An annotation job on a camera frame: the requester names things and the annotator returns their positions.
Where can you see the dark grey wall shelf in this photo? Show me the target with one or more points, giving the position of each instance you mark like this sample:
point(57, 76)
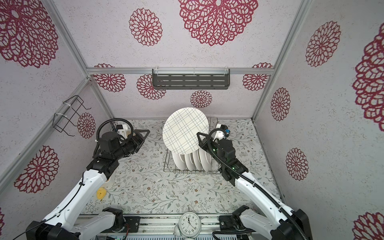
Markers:
point(191, 80)

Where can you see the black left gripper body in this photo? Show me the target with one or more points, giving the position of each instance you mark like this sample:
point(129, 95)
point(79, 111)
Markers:
point(130, 146)

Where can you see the silver wire dish rack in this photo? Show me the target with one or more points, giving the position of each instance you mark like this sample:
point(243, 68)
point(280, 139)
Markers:
point(180, 137)

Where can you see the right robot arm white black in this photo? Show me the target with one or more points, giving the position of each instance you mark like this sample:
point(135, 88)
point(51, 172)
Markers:
point(276, 221)

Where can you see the cream plate blue grid lines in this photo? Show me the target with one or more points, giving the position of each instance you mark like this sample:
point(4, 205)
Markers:
point(181, 128)

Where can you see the black wire wall holder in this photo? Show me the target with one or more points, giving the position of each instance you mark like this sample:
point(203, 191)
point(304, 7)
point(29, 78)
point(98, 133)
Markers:
point(61, 120)

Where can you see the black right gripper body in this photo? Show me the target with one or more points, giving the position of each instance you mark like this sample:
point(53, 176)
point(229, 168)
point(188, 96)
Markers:
point(211, 146)

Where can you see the white plate green red rim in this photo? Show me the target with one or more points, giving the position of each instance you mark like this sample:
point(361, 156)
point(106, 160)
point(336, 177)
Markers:
point(179, 160)

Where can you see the white analog clock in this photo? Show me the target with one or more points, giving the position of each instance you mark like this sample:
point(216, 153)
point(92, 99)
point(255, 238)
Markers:
point(189, 226)

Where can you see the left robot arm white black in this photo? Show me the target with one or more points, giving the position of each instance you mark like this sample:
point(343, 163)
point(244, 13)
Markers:
point(116, 139)

